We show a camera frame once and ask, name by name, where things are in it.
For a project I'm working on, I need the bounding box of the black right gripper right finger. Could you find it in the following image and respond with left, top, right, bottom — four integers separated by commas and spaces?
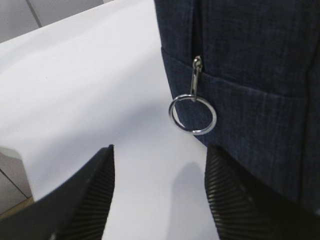
204, 145, 320, 240

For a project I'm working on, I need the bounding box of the silver zipper pull ring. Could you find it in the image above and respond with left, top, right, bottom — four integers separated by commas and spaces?
168, 55, 218, 136

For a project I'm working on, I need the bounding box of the navy blue lunch bag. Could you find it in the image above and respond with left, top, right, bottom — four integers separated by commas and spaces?
154, 0, 320, 213

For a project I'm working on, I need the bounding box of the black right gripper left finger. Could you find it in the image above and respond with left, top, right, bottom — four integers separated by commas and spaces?
0, 145, 115, 240

